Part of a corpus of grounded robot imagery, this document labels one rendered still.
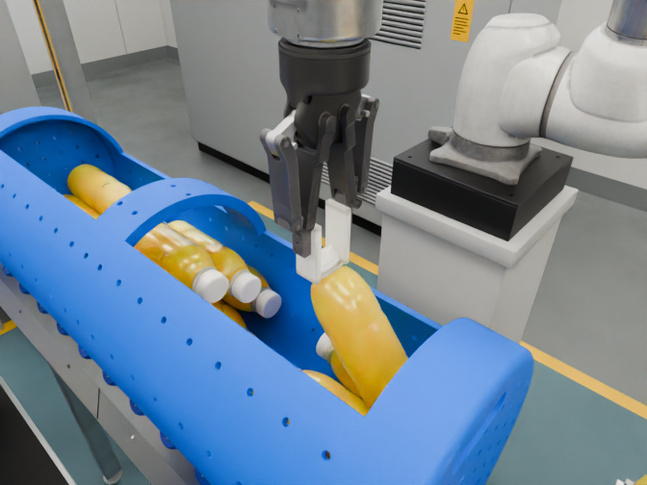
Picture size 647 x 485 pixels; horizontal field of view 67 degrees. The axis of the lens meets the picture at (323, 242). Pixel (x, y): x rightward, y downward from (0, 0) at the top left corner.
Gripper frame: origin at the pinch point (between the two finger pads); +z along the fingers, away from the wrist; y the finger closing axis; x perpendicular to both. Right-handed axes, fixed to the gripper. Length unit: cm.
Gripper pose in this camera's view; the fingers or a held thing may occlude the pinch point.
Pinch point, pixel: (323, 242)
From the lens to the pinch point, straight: 51.1
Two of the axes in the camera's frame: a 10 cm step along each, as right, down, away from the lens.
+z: 0.0, 8.2, 5.8
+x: 7.4, 3.9, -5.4
